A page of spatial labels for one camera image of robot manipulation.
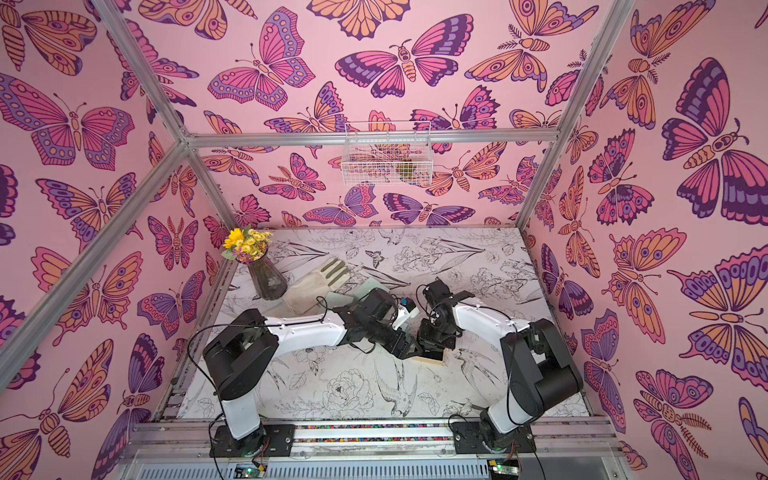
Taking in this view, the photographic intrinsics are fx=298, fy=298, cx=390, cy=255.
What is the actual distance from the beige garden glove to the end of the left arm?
0.94ft

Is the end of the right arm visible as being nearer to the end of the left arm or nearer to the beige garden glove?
the end of the left arm

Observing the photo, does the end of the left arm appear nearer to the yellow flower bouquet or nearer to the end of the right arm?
the end of the right arm

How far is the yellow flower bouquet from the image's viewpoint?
85cm

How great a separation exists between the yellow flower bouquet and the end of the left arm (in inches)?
12.8

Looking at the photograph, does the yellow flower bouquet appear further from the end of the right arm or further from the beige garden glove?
the end of the right arm

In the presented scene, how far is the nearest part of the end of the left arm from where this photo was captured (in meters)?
0.69

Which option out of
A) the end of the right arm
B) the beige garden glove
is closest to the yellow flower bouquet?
the beige garden glove

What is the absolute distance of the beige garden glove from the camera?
0.99m

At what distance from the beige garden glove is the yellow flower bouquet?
20 cm

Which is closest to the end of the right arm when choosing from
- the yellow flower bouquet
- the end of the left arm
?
the end of the left arm
